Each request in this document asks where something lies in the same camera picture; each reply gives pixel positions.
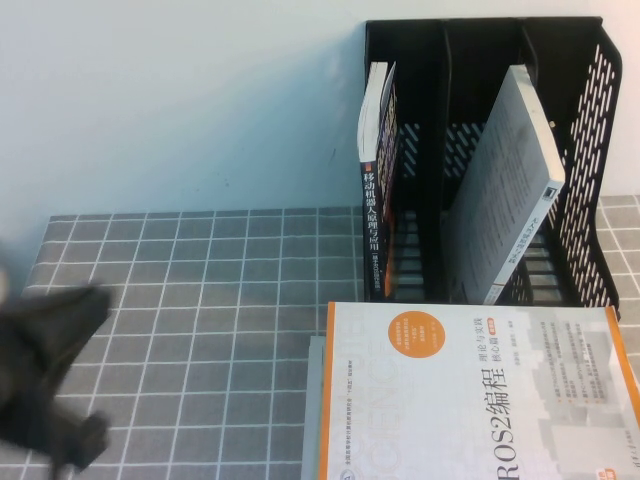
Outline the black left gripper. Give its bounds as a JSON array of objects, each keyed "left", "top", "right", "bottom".
[{"left": 19, "top": 283, "right": 114, "bottom": 354}]

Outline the white self-driving textbook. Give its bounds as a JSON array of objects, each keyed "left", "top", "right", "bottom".
[{"left": 438, "top": 63, "right": 565, "bottom": 306}]

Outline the pale grey book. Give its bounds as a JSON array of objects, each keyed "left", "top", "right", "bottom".
[{"left": 301, "top": 335, "right": 331, "bottom": 480}]

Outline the black mobile robot book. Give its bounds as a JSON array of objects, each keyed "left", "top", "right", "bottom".
[{"left": 356, "top": 60, "right": 402, "bottom": 302}]

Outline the black perforated book stand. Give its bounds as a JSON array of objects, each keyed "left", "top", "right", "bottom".
[{"left": 363, "top": 17, "right": 625, "bottom": 322}]

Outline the orange-edged ROS2 programming book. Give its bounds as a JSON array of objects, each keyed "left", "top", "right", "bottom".
[{"left": 299, "top": 299, "right": 640, "bottom": 480}]

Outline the grey checked tablecloth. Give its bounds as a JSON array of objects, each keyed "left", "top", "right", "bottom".
[{"left": 0, "top": 194, "right": 640, "bottom": 480}]

